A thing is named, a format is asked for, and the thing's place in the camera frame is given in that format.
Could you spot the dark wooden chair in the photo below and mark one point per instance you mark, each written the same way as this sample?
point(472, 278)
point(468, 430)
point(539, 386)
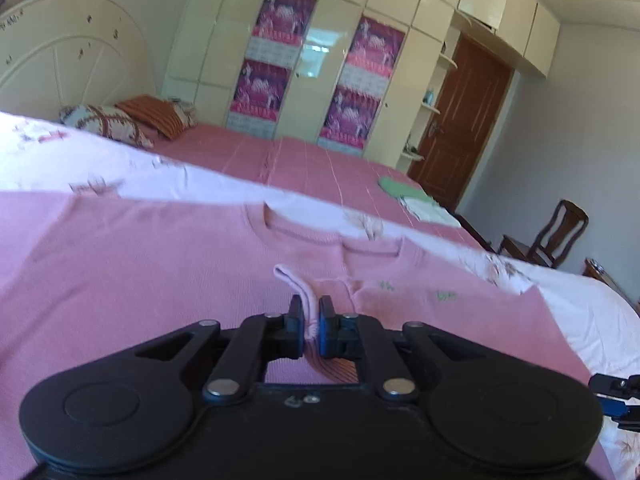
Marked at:
point(565, 230)

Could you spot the floral patterned pillow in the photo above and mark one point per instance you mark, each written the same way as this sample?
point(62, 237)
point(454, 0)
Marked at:
point(107, 122)

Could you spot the white floral blanket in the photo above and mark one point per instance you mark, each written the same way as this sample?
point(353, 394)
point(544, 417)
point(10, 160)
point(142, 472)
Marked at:
point(60, 160)

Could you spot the pink checked bedspread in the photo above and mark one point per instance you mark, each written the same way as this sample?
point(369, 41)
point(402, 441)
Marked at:
point(300, 170)

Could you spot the orange striped pillow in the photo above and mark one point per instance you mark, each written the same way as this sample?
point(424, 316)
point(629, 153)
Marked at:
point(157, 115)

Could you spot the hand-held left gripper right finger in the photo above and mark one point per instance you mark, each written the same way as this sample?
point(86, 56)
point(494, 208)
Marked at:
point(326, 313)

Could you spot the folded white cloth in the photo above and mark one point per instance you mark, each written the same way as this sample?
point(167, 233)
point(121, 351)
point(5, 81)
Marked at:
point(432, 212)

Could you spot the brown wooden door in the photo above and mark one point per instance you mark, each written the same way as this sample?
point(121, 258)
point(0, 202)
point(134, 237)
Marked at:
point(465, 120)

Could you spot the folded green cloth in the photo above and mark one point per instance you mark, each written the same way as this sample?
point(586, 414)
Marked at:
point(400, 187)

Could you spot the purple wall poster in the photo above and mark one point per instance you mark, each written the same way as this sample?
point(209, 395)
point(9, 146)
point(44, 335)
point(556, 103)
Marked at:
point(284, 12)
point(351, 117)
point(376, 50)
point(261, 92)

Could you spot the brown wooden furniture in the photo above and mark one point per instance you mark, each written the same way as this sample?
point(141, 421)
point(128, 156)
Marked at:
point(607, 277)

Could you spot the pale pink small garment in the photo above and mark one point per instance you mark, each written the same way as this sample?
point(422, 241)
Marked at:
point(305, 292)

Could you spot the cream glossy wardrobe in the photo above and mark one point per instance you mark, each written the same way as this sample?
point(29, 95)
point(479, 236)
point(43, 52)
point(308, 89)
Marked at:
point(215, 50)

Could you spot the dark wooden bed frame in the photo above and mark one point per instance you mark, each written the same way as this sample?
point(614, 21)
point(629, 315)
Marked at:
point(475, 232)

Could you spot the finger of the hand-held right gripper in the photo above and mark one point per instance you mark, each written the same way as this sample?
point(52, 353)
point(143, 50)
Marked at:
point(620, 410)
point(612, 386)

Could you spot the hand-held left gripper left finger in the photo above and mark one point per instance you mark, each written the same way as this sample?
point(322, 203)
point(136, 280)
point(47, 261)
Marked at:
point(296, 313)

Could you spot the cream round headboard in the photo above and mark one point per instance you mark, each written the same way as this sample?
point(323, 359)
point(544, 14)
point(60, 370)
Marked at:
point(70, 55)

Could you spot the pink knit sweater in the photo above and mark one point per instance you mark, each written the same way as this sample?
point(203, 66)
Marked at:
point(150, 270)

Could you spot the small patterned pillow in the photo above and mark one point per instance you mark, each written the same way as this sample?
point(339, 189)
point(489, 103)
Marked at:
point(184, 110)

